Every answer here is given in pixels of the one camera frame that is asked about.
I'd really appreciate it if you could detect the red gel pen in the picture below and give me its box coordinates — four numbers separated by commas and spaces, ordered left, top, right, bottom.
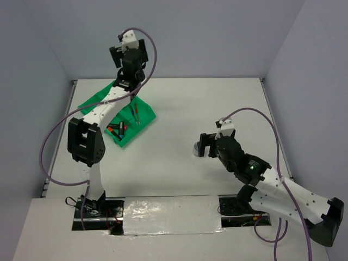
134, 103, 140, 125

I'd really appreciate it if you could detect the blue gel pen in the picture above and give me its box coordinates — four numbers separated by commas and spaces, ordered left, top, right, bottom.
129, 105, 139, 125

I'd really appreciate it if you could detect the pink highlighter marker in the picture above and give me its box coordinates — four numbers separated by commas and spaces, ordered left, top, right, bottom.
108, 122, 127, 131

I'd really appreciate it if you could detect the orange highlighter marker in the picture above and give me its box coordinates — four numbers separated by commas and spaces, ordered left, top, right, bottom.
107, 127, 122, 141

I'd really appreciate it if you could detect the blue highlighter marker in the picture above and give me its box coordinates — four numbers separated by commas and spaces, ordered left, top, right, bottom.
118, 128, 125, 139

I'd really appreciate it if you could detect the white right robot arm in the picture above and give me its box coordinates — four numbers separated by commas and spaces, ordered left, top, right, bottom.
197, 133, 344, 247

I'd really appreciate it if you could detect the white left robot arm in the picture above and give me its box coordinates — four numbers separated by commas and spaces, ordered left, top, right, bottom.
67, 39, 148, 217

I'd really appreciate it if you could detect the green compartment tray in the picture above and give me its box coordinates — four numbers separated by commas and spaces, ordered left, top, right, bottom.
78, 80, 157, 149

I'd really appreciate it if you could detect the silver tape sheet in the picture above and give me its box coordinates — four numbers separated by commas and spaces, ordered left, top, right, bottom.
123, 195, 223, 235

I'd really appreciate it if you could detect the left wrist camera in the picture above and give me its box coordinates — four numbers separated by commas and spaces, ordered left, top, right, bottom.
118, 30, 140, 53

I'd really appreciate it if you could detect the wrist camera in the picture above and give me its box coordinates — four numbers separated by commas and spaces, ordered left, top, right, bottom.
215, 117, 235, 140
118, 30, 140, 53

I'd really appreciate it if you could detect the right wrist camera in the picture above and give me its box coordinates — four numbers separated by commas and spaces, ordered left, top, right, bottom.
215, 117, 235, 140

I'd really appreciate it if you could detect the black mounting rail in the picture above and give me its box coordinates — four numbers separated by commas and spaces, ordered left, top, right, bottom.
72, 196, 271, 235

